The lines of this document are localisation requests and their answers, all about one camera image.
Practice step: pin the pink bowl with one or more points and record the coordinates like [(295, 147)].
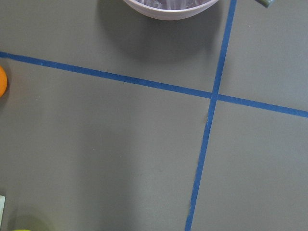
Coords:
[(170, 10)]

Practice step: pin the orange fruit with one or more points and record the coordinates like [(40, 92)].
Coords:
[(3, 81)]

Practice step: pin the metal scoop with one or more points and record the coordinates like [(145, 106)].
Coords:
[(265, 3)]

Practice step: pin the wooden cutting board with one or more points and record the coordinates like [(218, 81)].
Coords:
[(2, 204)]

